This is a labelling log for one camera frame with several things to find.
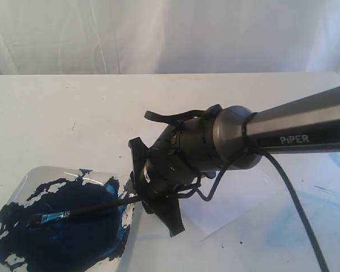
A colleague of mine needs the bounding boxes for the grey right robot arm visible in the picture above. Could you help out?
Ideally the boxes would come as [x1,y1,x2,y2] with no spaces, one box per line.
[129,86,340,236]

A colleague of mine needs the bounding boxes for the white paper sheet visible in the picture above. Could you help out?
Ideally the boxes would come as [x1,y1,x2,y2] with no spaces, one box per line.
[180,167,279,241]

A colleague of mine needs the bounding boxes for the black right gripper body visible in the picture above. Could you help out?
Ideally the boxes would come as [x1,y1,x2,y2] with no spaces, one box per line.
[135,148,201,198]

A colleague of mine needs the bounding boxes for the black handled paintbrush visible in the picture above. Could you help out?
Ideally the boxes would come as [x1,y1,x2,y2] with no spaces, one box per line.
[26,195,142,228]

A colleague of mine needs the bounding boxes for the white paint tray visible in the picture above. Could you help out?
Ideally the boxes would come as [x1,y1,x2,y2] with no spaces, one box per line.
[0,167,134,271]

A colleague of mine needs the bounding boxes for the black cable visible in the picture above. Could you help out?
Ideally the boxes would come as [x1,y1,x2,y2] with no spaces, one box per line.
[184,147,329,272]

